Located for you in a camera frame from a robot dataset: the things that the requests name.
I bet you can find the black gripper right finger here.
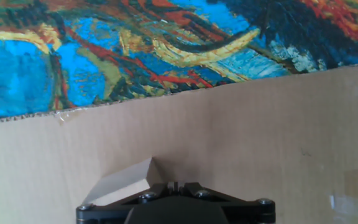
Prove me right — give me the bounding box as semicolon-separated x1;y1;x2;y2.
177;182;276;224

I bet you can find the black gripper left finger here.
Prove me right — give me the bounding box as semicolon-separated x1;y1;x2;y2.
76;182;177;224

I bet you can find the light wooden block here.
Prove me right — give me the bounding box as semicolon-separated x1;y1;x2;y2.
82;157;164;207

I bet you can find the brown cardboard sheet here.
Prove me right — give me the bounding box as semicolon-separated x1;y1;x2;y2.
0;63;358;224

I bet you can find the sunflower painting print cloth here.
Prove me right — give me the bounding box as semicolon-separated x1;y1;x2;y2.
0;0;358;125

